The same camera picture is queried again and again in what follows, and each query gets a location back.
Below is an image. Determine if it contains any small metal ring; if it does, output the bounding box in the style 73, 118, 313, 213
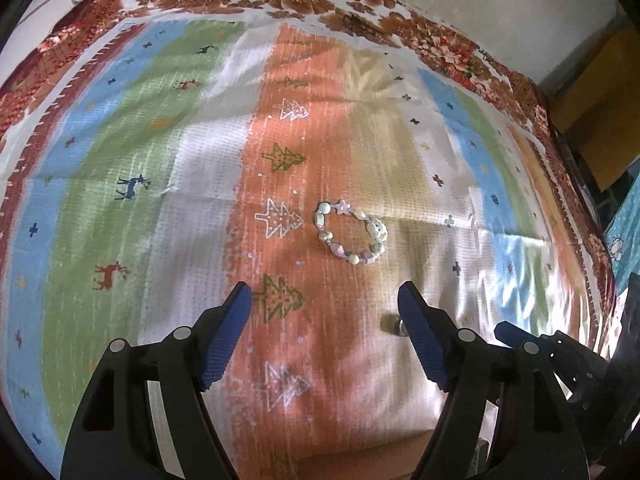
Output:
382, 312, 408, 337

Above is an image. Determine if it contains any striped printed cloth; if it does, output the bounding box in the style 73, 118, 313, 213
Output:
0, 14, 621, 480

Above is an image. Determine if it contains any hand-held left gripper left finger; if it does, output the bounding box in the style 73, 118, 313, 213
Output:
60, 281, 253, 480

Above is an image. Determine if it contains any white pearl bracelet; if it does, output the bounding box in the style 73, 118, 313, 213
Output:
314, 199, 390, 265

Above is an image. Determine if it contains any teal printed cloth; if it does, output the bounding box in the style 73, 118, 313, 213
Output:
601, 194, 640, 292

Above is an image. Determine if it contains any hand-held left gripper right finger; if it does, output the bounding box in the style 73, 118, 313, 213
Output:
397, 280, 589, 480

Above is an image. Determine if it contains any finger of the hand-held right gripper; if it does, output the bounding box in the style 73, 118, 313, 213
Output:
540, 331, 612, 388
494, 321, 551, 357

